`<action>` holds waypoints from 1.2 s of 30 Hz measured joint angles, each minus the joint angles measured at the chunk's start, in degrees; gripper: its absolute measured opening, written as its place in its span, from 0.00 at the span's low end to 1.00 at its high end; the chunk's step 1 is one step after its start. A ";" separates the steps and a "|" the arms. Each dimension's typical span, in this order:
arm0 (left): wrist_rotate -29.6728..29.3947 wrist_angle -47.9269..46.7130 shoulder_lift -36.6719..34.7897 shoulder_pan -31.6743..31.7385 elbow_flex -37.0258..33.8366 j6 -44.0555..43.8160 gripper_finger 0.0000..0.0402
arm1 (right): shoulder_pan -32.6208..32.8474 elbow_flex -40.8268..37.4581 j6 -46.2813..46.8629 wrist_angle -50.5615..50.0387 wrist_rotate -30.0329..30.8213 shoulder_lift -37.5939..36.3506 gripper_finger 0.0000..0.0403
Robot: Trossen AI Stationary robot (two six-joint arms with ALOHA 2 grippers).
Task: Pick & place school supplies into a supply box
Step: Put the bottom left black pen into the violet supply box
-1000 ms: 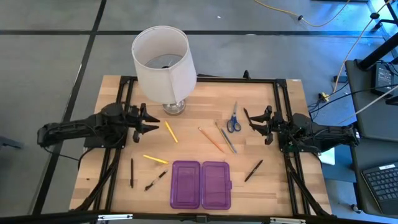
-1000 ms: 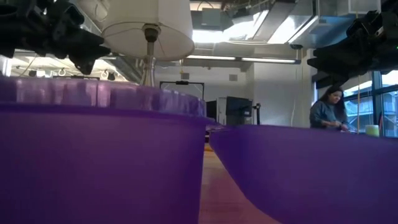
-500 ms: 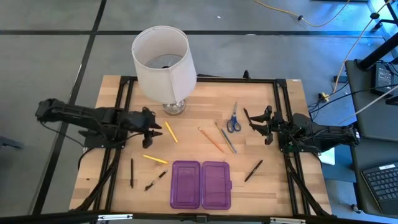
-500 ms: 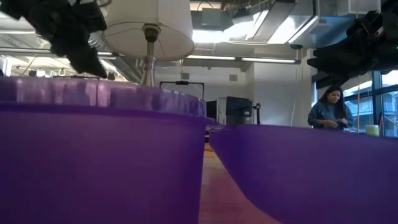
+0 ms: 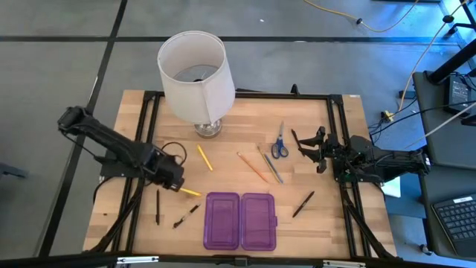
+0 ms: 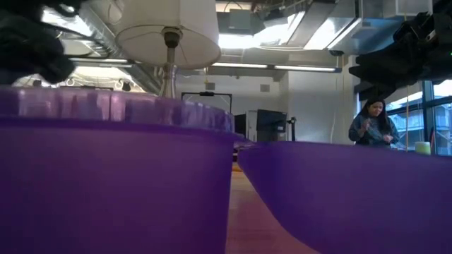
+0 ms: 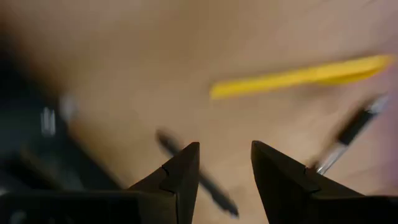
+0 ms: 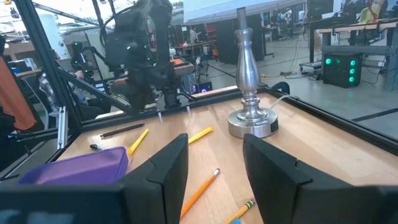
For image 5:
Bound black keyboard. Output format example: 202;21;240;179
431;193;476;258

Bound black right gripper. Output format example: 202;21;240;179
297;126;353;176

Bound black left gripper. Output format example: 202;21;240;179
143;147;186;191

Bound black stand base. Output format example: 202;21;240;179
442;14;476;36

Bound black and white pen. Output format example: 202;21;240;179
172;203;202;229

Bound white shade table lamp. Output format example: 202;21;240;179
156;30;237;139

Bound black stand leg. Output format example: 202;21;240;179
426;48;476;85

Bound dark grey side table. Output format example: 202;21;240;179
418;163;476;260
411;70;476;170

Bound white cable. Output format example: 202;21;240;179
404;111;476;150

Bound grey chair leg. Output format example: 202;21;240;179
0;162;29;179

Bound tan wooden pencil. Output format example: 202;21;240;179
256;145;280;184

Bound beige cable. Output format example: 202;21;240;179
397;0;472;112

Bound purple plastic supply box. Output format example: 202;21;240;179
202;191;279;252

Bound blue handled scissors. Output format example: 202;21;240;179
270;121;290;160

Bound orange pencil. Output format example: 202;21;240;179
236;151;271;184

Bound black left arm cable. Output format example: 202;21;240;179
161;141;188;167

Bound black power adapter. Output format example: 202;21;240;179
444;76;472;115

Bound silver metal bracket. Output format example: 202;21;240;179
321;259;367;268
116;255;160;265

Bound black metal table frame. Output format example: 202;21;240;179
89;83;397;261

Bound black aluminium crossbar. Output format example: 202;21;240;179
0;252;476;268

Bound thin yellow pencil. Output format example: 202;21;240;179
196;144;214;172

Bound black power cable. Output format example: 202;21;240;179
367;99;476;137

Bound yellow extension cable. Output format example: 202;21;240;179
303;0;421;34

